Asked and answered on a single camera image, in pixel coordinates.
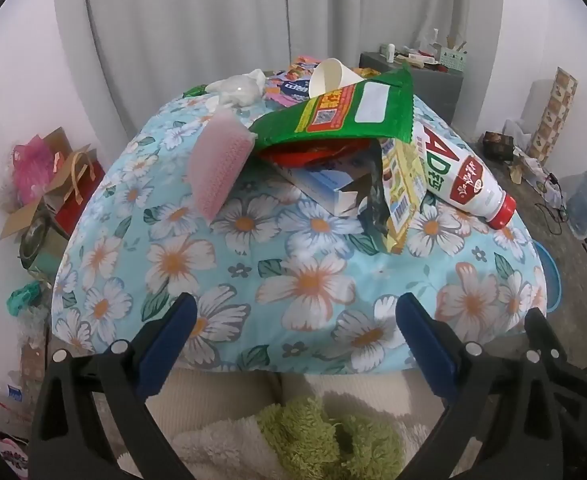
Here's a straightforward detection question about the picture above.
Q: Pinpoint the white milk bottle red cap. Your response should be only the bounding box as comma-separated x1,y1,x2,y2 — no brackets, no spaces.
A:
409,119,517,231

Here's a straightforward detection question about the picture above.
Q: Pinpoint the blue floral blanket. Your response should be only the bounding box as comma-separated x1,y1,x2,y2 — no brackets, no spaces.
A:
50,67,547,376

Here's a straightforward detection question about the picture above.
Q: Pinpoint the green fluffy cloth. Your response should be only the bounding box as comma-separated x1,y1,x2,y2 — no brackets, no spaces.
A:
258,396,407,480

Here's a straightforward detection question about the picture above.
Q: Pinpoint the yellow snack packet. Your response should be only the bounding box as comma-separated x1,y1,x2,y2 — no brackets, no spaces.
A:
368,137,427,256

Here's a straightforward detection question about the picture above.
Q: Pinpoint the white paper cup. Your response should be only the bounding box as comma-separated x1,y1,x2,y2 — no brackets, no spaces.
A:
307,58,363,100

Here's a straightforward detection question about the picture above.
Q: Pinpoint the black box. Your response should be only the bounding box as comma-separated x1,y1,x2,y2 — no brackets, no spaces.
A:
482,131,515,161

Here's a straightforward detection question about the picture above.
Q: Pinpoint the orange yellow packet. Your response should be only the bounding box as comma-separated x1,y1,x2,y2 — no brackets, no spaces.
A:
288,55,324,77

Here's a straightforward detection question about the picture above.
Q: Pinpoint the pink snack packet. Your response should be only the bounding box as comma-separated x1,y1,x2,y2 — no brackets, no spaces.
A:
266,67,319,108

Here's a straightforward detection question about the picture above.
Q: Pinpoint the grey curtain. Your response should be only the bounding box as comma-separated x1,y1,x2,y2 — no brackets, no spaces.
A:
52,0,507,136

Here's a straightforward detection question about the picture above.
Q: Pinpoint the pale green desk organizer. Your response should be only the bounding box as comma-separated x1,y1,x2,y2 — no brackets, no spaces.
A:
438,42,469,73

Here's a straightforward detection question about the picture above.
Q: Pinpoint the black power cable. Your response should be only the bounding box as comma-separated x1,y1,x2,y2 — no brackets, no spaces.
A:
533,172,574,236

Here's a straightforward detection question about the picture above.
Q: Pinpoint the red gift bag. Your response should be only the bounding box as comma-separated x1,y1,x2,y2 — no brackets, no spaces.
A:
53,145,106,236

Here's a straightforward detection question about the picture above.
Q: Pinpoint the cardboard box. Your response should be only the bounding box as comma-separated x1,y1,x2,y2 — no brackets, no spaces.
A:
0,127,99,241

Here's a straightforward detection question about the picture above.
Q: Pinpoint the white plastic bag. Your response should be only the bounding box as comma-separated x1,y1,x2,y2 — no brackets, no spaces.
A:
503,119,539,153

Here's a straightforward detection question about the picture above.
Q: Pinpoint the pink ribbed sponge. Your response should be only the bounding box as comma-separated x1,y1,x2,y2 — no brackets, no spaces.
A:
186,111,256,222

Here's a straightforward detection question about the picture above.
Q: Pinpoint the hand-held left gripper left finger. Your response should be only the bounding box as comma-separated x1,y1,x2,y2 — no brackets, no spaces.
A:
28,292,199,480

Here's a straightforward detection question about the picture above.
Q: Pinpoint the pink plastic bag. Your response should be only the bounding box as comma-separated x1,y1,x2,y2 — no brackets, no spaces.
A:
12,135,56,193

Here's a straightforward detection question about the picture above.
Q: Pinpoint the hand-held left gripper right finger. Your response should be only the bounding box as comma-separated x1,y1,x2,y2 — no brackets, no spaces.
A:
395,291,569,480

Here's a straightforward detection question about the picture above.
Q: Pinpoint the blue and white carton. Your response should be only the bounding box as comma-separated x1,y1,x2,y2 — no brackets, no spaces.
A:
276,152,374,217

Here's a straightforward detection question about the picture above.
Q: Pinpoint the green snack bag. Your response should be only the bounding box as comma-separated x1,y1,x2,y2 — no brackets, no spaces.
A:
249,62,415,153

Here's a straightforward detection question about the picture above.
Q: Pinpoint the crumpled clear plastic bag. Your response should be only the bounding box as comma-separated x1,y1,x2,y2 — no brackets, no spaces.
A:
204,70,269,107

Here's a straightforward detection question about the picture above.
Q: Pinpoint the grey cabinet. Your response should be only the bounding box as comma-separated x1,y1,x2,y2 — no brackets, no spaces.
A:
359,51,467,128

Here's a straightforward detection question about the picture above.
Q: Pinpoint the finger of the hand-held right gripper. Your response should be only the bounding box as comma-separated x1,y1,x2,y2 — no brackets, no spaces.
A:
525,306,587,398

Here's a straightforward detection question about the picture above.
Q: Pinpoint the red snack packet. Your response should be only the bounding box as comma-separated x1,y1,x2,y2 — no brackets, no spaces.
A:
268,140,369,168

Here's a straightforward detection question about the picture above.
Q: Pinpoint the round metal tin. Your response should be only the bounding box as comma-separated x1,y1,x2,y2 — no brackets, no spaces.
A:
18,215,54,271

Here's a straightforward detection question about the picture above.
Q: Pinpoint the teal plastic bag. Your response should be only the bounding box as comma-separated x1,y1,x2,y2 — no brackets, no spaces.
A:
7,280,41,317

